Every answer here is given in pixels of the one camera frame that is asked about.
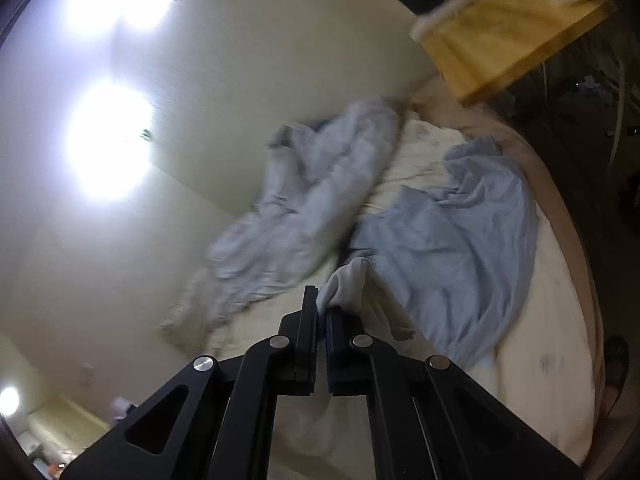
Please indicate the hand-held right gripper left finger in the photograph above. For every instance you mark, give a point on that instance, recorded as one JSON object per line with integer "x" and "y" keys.
{"x": 314, "y": 355}

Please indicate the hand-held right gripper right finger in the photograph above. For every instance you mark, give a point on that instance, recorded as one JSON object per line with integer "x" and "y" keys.
{"x": 330, "y": 355}

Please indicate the white cartoon print t-shirt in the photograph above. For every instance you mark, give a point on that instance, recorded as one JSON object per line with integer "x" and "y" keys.
{"x": 347, "y": 280}

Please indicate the light blue knit sweater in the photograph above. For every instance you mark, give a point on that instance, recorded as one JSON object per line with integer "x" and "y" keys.
{"x": 450, "y": 245}

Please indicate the grey crumpled duvet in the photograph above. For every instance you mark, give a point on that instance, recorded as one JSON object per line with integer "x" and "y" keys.
{"x": 310, "y": 195}

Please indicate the yellow cartoon print bed sheet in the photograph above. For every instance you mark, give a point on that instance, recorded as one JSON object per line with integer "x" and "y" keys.
{"x": 540, "y": 335}

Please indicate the wooden side shelf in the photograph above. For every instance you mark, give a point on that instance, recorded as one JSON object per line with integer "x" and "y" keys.
{"x": 510, "y": 40}

